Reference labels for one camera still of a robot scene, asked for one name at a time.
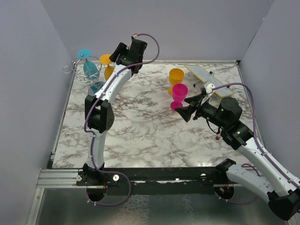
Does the black tablet stand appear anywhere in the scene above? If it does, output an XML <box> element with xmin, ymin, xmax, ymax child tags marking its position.
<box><xmin>193</xmin><ymin>73</ymin><xmax>214</xmax><ymax>92</ymax></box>

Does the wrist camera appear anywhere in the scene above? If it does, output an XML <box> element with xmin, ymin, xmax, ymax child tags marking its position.
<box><xmin>126</xmin><ymin>34</ymin><xmax>140</xmax><ymax>50</ymax></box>
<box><xmin>201</xmin><ymin>81</ymin><xmax>215</xmax><ymax>96</ymax></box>

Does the chrome wine glass rack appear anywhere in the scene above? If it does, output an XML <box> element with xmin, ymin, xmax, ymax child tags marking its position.
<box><xmin>62</xmin><ymin>49</ymin><xmax>105</xmax><ymax>96</ymax></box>

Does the blue wine glass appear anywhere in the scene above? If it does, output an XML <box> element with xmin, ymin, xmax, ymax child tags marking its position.
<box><xmin>77</xmin><ymin>49</ymin><xmax>99</xmax><ymax>83</ymax></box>

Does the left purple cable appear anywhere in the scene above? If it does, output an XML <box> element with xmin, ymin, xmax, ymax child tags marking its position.
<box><xmin>83</xmin><ymin>33</ymin><xmax>160</xmax><ymax>206</ymax></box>

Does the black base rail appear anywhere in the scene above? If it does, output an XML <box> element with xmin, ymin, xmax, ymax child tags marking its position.
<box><xmin>76</xmin><ymin>167</ymin><xmax>228</xmax><ymax>195</ymax></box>

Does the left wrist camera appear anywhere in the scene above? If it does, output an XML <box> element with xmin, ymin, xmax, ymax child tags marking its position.
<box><xmin>126</xmin><ymin>34</ymin><xmax>140</xmax><ymax>50</ymax></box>

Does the pink wine glass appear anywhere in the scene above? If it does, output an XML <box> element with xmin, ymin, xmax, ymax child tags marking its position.
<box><xmin>170</xmin><ymin>83</ymin><xmax>188</xmax><ymax>111</ymax></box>

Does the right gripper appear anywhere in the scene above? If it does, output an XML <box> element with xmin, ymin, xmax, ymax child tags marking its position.
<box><xmin>175</xmin><ymin>92</ymin><xmax>227</xmax><ymax>129</ymax></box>

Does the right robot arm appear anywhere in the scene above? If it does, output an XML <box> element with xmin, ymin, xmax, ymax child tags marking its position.
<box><xmin>175</xmin><ymin>94</ymin><xmax>300</xmax><ymax>221</ymax></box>

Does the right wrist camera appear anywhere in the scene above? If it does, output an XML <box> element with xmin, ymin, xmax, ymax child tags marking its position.
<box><xmin>201</xmin><ymin>81</ymin><xmax>215</xmax><ymax>96</ymax></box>

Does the yellow framed tablet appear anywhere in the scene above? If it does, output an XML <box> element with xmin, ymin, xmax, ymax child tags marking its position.
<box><xmin>184</xmin><ymin>64</ymin><xmax>233</xmax><ymax>98</ymax></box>

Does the purple cable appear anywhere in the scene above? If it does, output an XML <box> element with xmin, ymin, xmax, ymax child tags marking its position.
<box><xmin>210</xmin><ymin>83</ymin><xmax>300</xmax><ymax>204</ymax></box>
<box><xmin>83</xmin><ymin>33</ymin><xmax>160</xmax><ymax>206</ymax></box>

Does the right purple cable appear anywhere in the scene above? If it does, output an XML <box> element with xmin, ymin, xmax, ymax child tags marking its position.
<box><xmin>210</xmin><ymin>83</ymin><xmax>300</xmax><ymax>204</ymax></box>

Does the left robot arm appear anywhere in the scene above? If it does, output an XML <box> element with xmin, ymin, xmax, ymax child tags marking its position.
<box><xmin>76</xmin><ymin>37</ymin><xmax>147</xmax><ymax>186</ymax></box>

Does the yellow wine glass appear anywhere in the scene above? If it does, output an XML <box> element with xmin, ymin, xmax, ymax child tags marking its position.
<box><xmin>99</xmin><ymin>54</ymin><xmax>114</xmax><ymax>81</ymax></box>
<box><xmin>168</xmin><ymin>68</ymin><xmax>185</xmax><ymax>96</ymax></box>

